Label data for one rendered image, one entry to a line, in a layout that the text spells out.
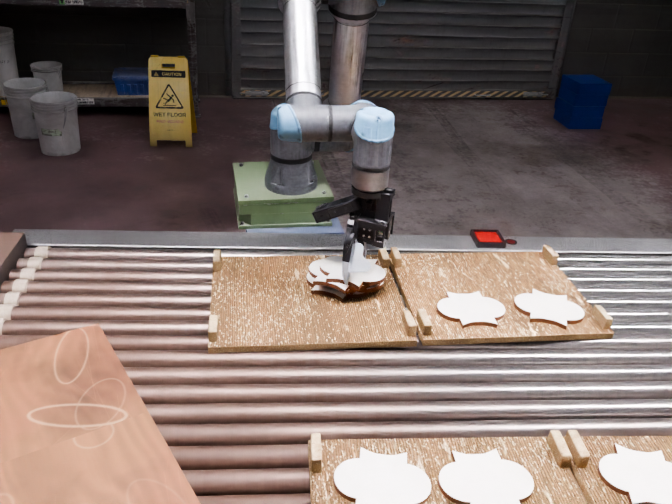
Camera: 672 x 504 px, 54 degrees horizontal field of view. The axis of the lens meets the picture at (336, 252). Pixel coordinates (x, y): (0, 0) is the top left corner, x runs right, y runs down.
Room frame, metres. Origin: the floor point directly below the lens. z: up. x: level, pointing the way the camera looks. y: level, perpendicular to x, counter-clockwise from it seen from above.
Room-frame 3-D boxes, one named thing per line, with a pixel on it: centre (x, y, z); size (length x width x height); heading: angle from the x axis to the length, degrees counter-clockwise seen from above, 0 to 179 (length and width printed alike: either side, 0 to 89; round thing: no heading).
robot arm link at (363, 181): (1.24, -0.06, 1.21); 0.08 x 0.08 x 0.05
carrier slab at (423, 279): (1.28, -0.36, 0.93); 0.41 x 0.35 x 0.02; 100
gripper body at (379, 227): (1.23, -0.07, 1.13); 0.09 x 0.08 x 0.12; 71
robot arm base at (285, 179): (1.75, 0.14, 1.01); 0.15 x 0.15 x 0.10
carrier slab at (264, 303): (1.21, 0.06, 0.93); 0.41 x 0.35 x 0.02; 99
